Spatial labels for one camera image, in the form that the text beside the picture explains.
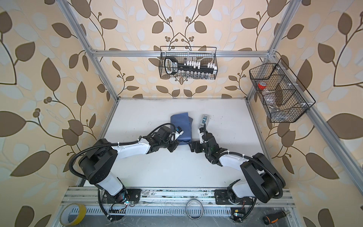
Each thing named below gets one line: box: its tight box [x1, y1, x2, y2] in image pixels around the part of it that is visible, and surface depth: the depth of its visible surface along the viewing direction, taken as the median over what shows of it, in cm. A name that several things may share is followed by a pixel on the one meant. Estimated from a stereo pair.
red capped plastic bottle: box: [257, 81, 268, 90], surface depth 84 cm
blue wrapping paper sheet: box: [170, 112, 194, 146], surface depth 99 cm
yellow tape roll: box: [59, 202, 87, 227], surface depth 69 cm
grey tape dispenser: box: [198, 113, 210, 129], surface depth 104 cm
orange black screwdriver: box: [262, 210, 291, 225], surface depth 69 cm
